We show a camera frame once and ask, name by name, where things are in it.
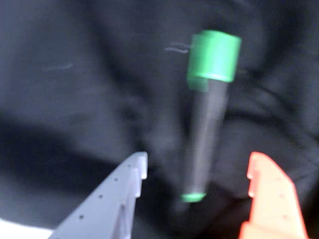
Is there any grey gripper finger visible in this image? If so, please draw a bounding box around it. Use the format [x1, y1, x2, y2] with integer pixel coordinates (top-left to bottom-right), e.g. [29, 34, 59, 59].
[53, 151, 148, 239]

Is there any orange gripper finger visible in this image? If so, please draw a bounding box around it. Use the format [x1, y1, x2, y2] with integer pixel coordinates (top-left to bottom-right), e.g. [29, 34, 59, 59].
[239, 151, 310, 239]

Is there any green marker with black barrel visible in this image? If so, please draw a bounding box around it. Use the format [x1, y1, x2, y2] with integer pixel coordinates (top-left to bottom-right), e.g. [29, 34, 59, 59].
[179, 29, 242, 204]

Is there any black fabric bag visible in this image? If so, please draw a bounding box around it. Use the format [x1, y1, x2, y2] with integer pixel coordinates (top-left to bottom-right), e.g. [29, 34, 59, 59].
[0, 0, 319, 239]

